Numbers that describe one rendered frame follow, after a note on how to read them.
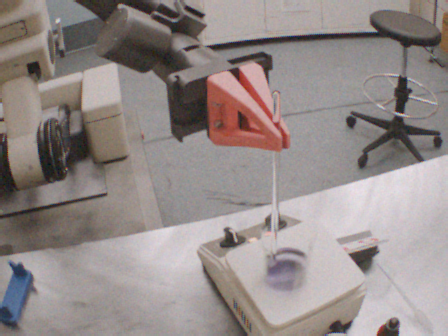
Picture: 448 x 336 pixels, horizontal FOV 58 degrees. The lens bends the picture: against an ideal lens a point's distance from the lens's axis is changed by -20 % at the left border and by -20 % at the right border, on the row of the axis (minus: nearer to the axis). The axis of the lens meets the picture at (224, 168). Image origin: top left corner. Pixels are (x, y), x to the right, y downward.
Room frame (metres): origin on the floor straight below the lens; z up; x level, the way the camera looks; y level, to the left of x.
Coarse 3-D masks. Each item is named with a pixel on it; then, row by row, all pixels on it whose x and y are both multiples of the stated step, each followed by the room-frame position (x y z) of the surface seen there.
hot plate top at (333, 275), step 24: (336, 240) 0.35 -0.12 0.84; (240, 264) 0.33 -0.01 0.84; (312, 264) 0.32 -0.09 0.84; (336, 264) 0.32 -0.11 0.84; (264, 288) 0.29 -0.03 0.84; (312, 288) 0.29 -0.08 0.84; (336, 288) 0.28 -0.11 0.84; (264, 312) 0.26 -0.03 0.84; (288, 312) 0.26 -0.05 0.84; (312, 312) 0.26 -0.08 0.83
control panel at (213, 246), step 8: (240, 232) 0.43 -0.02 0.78; (248, 232) 0.43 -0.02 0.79; (256, 232) 0.42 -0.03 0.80; (216, 240) 0.42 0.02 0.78; (248, 240) 0.40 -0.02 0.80; (208, 248) 0.40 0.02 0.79; (216, 248) 0.40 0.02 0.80; (224, 248) 0.39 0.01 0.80; (232, 248) 0.38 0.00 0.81; (224, 256) 0.37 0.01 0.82
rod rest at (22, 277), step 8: (16, 264) 0.38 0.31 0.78; (16, 272) 0.38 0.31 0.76; (24, 272) 0.37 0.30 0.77; (16, 280) 0.36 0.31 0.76; (24, 280) 0.36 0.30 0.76; (8, 288) 0.35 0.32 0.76; (16, 288) 0.35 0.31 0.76; (24, 288) 0.35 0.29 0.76; (8, 296) 0.33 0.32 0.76; (16, 296) 0.33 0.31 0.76; (24, 296) 0.34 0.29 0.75; (0, 304) 0.30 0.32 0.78; (8, 304) 0.32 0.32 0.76; (16, 304) 0.32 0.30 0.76; (0, 312) 0.30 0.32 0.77; (8, 312) 0.29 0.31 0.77; (16, 312) 0.30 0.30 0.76; (0, 320) 0.29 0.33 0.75; (8, 320) 0.29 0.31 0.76; (16, 320) 0.29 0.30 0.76
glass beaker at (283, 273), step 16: (288, 224) 0.33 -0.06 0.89; (304, 224) 0.32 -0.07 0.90; (288, 240) 0.33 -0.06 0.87; (304, 240) 0.32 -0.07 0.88; (272, 256) 0.29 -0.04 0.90; (288, 256) 0.28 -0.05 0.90; (304, 256) 0.29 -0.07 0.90; (272, 272) 0.29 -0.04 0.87; (288, 272) 0.28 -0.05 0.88; (304, 272) 0.29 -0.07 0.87; (272, 288) 0.29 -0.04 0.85; (288, 288) 0.28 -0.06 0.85
